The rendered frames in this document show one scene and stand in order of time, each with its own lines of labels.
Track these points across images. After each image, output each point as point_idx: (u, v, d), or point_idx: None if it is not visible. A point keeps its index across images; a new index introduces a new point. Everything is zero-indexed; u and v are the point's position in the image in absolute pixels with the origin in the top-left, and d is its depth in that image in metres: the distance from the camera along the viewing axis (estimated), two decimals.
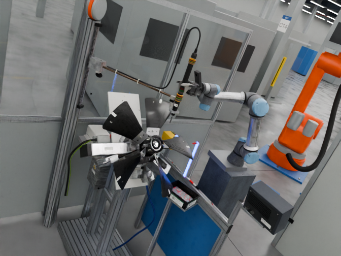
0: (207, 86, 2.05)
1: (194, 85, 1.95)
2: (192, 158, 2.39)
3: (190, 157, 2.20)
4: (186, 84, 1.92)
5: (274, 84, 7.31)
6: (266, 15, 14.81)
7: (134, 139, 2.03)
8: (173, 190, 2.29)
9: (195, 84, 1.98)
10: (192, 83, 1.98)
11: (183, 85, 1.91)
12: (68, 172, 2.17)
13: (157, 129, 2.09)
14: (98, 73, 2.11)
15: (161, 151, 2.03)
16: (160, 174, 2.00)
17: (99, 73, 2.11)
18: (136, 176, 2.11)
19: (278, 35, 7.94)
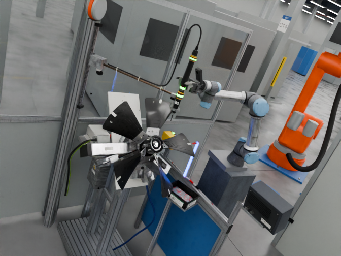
0: (208, 83, 2.05)
1: (196, 83, 1.95)
2: (192, 158, 2.39)
3: (191, 154, 2.20)
4: (190, 83, 1.91)
5: (274, 84, 7.31)
6: (266, 15, 14.81)
7: (134, 139, 2.03)
8: (173, 190, 2.29)
9: (196, 81, 1.97)
10: (193, 80, 1.97)
11: (186, 84, 1.90)
12: (68, 172, 2.17)
13: (157, 129, 2.09)
14: (99, 70, 2.10)
15: (161, 151, 2.03)
16: (160, 174, 2.00)
17: (99, 70, 2.10)
18: (136, 176, 2.11)
19: (278, 35, 7.94)
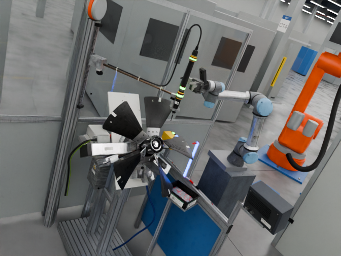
0: (212, 83, 2.07)
1: (200, 83, 1.97)
2: (192, 158, 2.39)
3: (163, 192, 1.98)
4: (194, 83, 1.93)
5: (274, 84, 7.31)
6: (266, 15, 14.81)
7: (147, 129, 2.11)
8: (173, 190, 2.29)
9: (200, 81, 2.00)
10: (197, 80, 2.00)
11: (191, 84, 1.92)
12: (68, 172, 2.17)
13: (166, 146, 2.11)
14: (99, 70, 2.10)
15: (152, 150, 1.99)
16: (132, 156, 1.90)
17: (99, 70, 2.10)
18: (136, 176, 2.11)
19: (278, 35, 7.94)
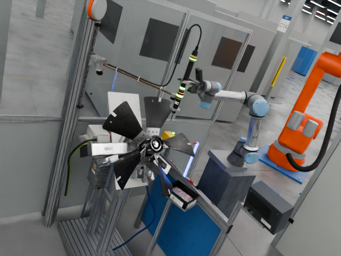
0: (208, 83, 2.05)
1: (195, 83, 1.95)
2: (192, 158, 2.39)
3: (163, 192, 1.98)
4: (187, 82, 1.91)
5: (274, 84, 7.31)
6: (266, 15, 14.81)
7: (147, 129, 2.11)
8: (173, 190, 2.29)
9: (196, 81, 1.97)
10: (193, 80, 1.97)
11: (184, 83, 1.91)
12: (68, 172, 2.17)
13: (166, 146, 2.12)
14: (99, 71, 2.11)
15: (152, 150, 1.99)
16: (132, 156, 1.90)
17: (99, 70, 2.10)
18: (136, 176, 2.11)
19: (278, 35, 7.94)
